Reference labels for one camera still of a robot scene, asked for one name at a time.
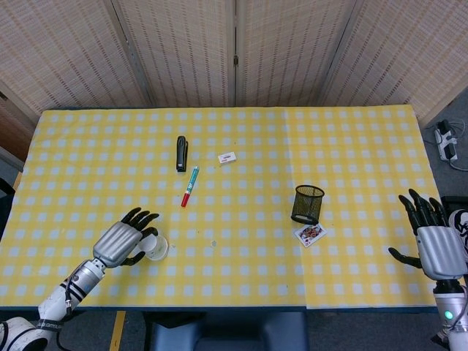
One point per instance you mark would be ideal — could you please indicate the brown wooden cabinet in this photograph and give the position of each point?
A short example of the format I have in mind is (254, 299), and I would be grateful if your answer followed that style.
(12, 128)

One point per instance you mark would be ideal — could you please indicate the yellow checked tablecloth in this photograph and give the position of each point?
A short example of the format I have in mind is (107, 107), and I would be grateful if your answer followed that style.
(365, 164)
(109, 164)

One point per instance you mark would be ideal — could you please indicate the playing card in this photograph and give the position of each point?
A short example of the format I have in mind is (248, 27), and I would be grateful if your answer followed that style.
(311, 233)

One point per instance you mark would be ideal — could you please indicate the red green marker pen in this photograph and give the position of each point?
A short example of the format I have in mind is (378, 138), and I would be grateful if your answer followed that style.
(190, 186)

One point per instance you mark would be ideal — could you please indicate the black mesh pen holder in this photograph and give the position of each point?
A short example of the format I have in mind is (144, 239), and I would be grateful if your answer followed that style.
(307, 206)

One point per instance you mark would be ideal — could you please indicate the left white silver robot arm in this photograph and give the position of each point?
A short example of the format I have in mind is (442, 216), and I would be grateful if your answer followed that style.
(77, 285)

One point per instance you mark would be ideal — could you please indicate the black chair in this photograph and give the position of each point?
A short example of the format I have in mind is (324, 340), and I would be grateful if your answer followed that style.
(5, 212)

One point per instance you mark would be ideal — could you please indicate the small white staple box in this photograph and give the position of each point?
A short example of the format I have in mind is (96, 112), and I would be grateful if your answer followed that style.
(227, 158)

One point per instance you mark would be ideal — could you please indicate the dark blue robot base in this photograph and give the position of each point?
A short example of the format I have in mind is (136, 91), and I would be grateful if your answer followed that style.
(226, 332)

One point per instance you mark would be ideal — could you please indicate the white black sneaker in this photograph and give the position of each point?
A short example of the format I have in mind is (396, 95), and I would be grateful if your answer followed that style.
(461, 223)

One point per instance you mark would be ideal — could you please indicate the black stapler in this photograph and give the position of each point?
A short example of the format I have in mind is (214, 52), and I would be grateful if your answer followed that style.
(181, 153)

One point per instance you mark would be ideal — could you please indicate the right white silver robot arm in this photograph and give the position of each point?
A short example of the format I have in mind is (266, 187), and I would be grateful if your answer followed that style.
(453, 318)

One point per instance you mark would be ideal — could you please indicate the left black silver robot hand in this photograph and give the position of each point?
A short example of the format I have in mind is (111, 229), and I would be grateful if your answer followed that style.
(117, 243)

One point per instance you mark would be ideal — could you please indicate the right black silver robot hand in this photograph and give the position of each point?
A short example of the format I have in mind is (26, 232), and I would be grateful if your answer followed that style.
(442, 254)

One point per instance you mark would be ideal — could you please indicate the woven folding screen panel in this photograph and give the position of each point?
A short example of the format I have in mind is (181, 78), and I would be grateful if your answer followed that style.
(409, 51)
(179, 47)
(62, 51)
(292, 47)

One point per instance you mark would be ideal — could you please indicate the white power strip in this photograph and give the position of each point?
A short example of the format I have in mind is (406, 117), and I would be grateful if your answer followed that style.
(446, 144)

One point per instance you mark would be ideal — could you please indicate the yellow floor tape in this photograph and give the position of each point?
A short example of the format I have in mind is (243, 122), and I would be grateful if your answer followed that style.
(117, 331)

